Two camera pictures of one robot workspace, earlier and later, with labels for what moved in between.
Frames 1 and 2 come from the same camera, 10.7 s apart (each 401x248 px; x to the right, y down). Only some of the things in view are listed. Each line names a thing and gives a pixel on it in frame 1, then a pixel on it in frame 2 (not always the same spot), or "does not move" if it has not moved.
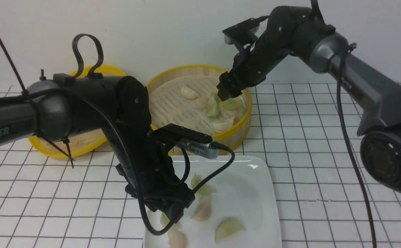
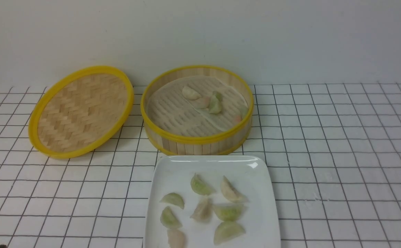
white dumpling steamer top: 187,93 does not move
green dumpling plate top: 196,181 does not move
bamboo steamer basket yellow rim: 187,96 does not move
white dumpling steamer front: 223,122 -> 230,192
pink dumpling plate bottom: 176,239 does not move
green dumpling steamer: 233,104 -> 229,212
